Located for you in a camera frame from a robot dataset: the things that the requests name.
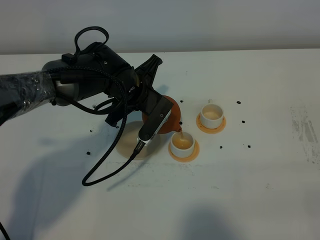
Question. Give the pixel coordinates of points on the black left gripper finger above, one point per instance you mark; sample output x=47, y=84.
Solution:
x=146, y=72

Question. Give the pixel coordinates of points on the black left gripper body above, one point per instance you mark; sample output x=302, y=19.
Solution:
x=144, y=101

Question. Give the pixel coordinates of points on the brown clay teapot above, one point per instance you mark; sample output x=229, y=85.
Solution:
x=173, y=122

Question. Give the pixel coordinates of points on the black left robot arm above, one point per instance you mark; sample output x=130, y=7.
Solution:
x=96, y=80

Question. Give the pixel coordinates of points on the beige round teapot coaster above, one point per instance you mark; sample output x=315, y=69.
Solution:
x=129, y=140

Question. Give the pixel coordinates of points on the near white teacup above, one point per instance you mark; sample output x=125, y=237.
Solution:
x=182, y=139

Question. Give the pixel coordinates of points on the white teacup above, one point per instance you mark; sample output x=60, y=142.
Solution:
x=182, y=139
x=211, y=115

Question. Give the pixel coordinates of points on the far white teacup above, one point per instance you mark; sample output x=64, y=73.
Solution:
x=211, y=115

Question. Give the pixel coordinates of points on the near orange cup coaster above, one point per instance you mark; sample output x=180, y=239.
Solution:
x=184, y=155

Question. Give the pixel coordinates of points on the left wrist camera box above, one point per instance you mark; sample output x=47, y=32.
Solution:
x=158, y=116

